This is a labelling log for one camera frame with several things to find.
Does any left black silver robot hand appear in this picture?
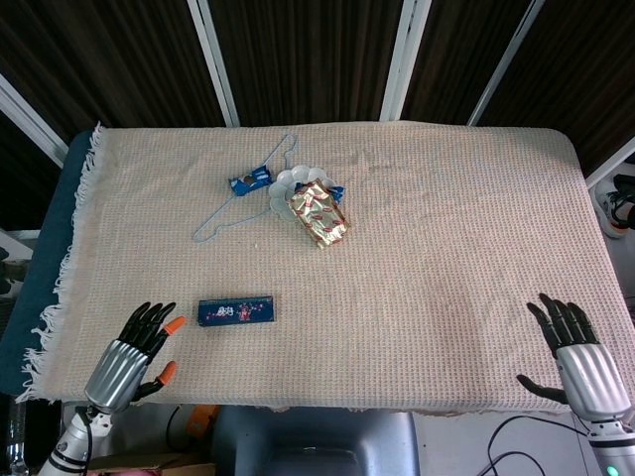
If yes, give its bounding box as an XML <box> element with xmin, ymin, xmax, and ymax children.
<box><xmin>82</xmin><ymin>300</ymin><xmax>188</xmax><ymax>414</ymax></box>

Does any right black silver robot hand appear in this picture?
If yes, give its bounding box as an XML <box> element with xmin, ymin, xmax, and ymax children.
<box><xmin>515</xmin><ymin>293</ymin><xmax>627</xmax><ymax>422</ymax></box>

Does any blue rectangular box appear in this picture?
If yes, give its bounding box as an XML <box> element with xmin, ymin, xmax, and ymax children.
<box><xmin>196</xmin><ymin>295</ymin><xmax>276</xmax><ymax>329</ymax></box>

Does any orange object under table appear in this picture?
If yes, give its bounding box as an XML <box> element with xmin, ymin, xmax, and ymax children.
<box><xmin>190</xmin><ymin>404</ymin><xmax>219</xmax><ymax>437</ymax></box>

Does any brown cardboard box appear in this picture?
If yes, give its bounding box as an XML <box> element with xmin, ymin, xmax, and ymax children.
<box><xmin>86</xmin><ymin>453</ymin><xmax>217</xmax><ymax>476</ymax></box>

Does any white black sneaker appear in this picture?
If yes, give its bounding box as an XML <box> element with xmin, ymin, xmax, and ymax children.
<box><xmin>594</xmin><ymin>176</ymin><xmax>635</xmax><ymax>239</ymax></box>

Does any beige waffle weave cloth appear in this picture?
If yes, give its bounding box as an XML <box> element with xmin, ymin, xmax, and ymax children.
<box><xmin>14</xmin><ymin>121</ymin><xmax>634</xmax><ymax>416</ymax></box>

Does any blue cookie packet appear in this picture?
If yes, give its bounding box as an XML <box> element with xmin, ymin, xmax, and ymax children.
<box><xmin>227</xmin><ymin>167</ymin><xmax>273</xmax><ymax>196</ymax></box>

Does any white flower shaped dish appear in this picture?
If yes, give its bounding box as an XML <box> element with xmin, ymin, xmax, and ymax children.
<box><xmin>267</xmin><ymin>166</ymin><xmax>331</xmax><ymax>223</ymax></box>

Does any gold foil snack bag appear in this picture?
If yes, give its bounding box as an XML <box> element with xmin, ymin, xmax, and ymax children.
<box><xmin>285</xmin><ymin>178</ymin><xmax>353</xmax><ymax>251</ymax></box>

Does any black cable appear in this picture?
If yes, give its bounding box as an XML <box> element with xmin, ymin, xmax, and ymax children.
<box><xmin>478</xmin><ymin>415</ymin><xmax>591</xmax><ymax>476</ymax></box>

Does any light blue wire hanger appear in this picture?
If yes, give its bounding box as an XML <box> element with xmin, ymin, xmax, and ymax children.
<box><xmin>191</xmin><ymin>133</ymin><xmax>300</xmax><ymax>245</ymax></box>

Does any white partition frame post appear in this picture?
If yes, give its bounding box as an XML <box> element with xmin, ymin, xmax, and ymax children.
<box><xmin>584</xmin><ymin>148</ymin><xmax>635</xmax><ymax>190</ymax></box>
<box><xmin>379</xmin><ymin>0</ymin><xmax>434</xmax><ymax>123</ymax></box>
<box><xmin>0</xmin><ymin>72</ymin><xmax>69</xmax><ymax>169</ymax></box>
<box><xmin>466</xmin><ymin>0</ymin><xmax>546</xmax><ymax>127</ymax></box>
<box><xmin>187</xmin><ymin>0</ymin><xmax>241</xmax><ymax>128</ymax></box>

